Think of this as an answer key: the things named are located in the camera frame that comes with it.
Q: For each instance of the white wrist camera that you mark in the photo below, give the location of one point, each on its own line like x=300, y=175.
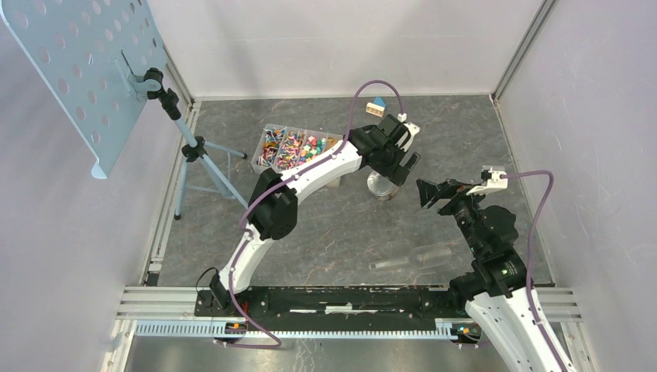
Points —
x=411, y=130
x=493, y=179

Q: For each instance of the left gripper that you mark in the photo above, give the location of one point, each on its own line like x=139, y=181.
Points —
x=396, y=173

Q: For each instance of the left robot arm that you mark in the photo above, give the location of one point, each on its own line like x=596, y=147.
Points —
x=272, y=213

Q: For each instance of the light blue tripod stand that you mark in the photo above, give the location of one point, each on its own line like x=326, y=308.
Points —
x=200, y=154

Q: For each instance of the round jar lid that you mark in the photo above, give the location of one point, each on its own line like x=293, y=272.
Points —
x=375, y=178

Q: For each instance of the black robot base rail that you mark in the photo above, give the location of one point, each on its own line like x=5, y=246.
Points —
x=336, y=309

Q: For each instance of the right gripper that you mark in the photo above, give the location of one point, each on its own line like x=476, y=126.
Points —
x=428, y=190

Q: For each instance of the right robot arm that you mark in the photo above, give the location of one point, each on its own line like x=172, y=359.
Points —
x=498, y=294

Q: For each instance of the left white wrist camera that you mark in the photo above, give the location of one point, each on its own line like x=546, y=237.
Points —
x=411, y=130

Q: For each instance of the light blue perforated board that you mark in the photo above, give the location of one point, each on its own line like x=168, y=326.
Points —
x=94, y=57

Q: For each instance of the clear compartment candy box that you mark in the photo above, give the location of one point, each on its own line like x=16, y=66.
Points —
x=284, y=147

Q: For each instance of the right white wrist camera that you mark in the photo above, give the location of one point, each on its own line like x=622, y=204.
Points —
x=493, y=179

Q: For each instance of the clear round plastic jar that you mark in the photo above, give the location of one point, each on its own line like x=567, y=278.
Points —
x=384, y=193

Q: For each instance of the clear plastic scoop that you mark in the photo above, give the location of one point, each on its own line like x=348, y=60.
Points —
x=422, y=257

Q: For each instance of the toy block house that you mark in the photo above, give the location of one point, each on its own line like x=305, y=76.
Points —
x=376, y=107

